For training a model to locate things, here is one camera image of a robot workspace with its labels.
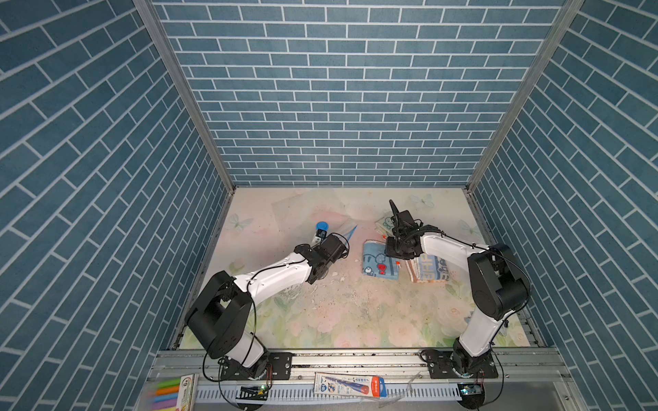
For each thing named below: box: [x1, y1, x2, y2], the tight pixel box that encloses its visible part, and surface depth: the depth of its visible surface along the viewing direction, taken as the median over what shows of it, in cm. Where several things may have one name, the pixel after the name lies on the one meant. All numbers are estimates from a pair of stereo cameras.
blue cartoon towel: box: [361, 239, 401, 280], surface depth 95 cm
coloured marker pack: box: [151, 373, 200, 411], surface depth 69 cm
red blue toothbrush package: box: [313, 371, 388, 398], surface depth 71 cm
